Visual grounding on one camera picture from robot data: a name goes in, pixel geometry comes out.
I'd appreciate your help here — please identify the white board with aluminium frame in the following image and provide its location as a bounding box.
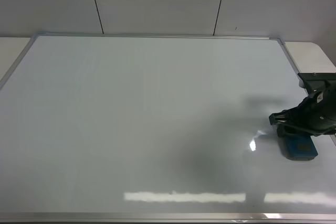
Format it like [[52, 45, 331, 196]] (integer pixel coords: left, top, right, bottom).
[[1, 33, 335, 223]]

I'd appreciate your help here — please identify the blue board eraser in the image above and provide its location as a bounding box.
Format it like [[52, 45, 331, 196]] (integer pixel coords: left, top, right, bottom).
[[282, 135, 318, 161]]

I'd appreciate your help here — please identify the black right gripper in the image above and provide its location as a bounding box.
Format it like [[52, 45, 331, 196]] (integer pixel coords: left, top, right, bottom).
[[269, 90, 335, 137]]

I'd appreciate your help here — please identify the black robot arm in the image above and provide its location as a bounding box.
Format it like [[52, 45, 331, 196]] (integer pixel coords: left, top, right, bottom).
[[269, 72, 335, 137]]

